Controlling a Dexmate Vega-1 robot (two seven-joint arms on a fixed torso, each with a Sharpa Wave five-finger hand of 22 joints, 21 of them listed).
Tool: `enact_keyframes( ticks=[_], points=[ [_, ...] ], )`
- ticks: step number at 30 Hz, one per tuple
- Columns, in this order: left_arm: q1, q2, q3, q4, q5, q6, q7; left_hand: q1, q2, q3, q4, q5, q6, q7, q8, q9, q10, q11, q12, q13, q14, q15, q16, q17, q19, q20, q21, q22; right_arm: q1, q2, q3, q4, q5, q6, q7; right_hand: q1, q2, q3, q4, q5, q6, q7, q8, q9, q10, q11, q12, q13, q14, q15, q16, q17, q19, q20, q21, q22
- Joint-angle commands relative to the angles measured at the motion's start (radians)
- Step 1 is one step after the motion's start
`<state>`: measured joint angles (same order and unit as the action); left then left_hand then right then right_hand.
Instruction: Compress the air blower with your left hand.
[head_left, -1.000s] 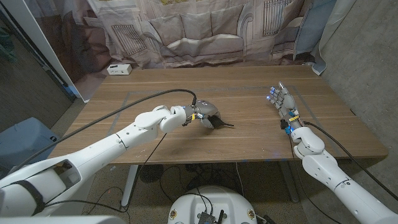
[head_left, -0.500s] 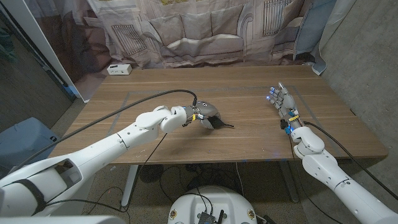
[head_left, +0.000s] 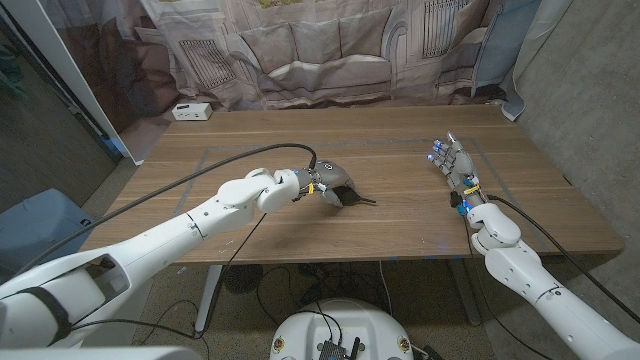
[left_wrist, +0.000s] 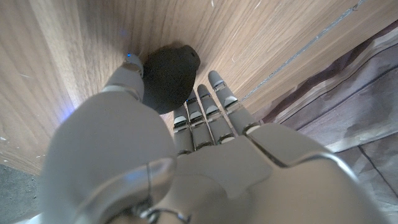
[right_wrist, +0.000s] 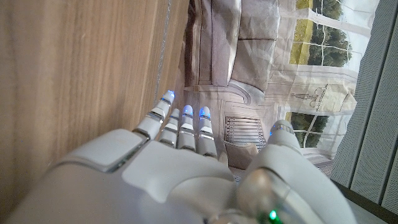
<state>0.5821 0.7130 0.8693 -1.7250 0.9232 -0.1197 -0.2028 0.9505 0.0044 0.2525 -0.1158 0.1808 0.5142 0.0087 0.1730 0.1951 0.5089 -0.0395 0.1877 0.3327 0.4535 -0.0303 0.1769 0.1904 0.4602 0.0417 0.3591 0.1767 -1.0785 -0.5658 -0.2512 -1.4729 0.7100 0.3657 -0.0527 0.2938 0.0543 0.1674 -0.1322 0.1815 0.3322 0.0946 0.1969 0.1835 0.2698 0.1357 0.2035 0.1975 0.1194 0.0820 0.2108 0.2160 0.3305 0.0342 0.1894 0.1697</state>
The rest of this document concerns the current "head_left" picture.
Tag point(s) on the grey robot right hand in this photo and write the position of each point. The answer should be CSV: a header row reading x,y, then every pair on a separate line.
x,y
459,165

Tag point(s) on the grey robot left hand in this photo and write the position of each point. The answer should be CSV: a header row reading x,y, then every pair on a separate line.
x,y
332,175

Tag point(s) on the black rubber air blower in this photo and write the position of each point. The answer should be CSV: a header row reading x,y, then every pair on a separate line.
x,y
350,196

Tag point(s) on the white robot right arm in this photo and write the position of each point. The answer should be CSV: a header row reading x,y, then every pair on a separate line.
x,y
520,275

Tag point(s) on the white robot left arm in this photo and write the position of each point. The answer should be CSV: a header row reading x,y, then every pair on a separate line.
x,y
150,240

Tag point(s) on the printed living room backdrop cloth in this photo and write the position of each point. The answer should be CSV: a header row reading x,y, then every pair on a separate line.
x,y
320,50

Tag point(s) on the grey table leg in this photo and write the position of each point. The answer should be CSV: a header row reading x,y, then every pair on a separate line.
x,y
465,295

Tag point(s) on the round black fan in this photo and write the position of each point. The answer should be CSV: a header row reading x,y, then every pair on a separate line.
x,y
243,278

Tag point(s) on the white robot torso base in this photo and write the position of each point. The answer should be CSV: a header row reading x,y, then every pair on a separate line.
x,y
345,325

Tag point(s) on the small white box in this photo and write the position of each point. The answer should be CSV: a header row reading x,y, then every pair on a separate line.
x,y
191,111

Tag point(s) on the white table leg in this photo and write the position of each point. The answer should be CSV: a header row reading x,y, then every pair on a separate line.
x,y
209,295

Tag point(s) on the white partition panel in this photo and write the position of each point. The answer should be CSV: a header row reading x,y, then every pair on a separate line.
x,y
65,60

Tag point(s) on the white robot torso edge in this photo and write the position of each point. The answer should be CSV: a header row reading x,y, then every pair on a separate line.
x,y
100,354

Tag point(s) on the blue grey plastic bin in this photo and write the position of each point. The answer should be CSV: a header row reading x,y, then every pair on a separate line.
x,y
35,225

